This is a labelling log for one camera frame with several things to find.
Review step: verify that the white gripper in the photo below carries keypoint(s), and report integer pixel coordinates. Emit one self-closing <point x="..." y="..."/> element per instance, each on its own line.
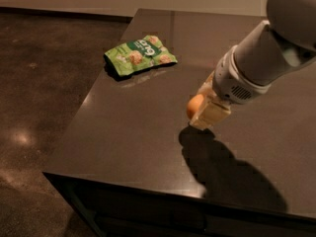
<point x="232" y="83"/>

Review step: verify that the orange fruit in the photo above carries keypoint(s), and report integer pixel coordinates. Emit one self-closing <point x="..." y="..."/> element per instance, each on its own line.
<point x="194" y="104"/>

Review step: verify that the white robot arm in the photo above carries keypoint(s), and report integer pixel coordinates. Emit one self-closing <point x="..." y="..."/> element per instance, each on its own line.
<point x="285" y="41"/>

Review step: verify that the green rice chip bag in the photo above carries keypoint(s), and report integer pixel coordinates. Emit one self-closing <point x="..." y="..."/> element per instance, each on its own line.
<point x="138" y="55"/>

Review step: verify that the dark cabinet drawer front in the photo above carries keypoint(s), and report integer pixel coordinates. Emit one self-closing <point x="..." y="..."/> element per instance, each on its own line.
<point x="116" y="211"/>

